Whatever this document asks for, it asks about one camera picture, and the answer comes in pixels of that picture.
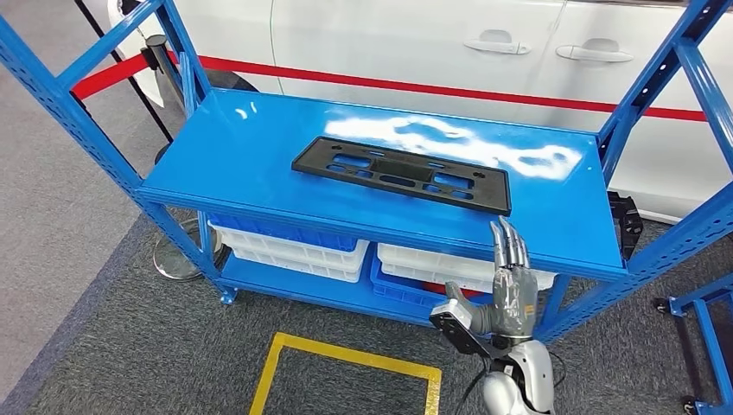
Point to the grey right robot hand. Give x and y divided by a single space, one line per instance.
515 303

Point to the blue wheeled metal shelf rack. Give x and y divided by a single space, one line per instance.
710 343

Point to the red plastic piece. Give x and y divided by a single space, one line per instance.
458 291

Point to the blue plastic crate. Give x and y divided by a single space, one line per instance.
401 295
286 232

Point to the yellow floor tape square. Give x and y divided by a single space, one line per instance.
343 358

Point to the red barrier belt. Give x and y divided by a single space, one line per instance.
401 86

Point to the white car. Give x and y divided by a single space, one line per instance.
372 34

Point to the chrome stanchion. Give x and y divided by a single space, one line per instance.
177 263

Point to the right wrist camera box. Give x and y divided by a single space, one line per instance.
452 321

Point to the black bracket part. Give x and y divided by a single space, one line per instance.
625 223

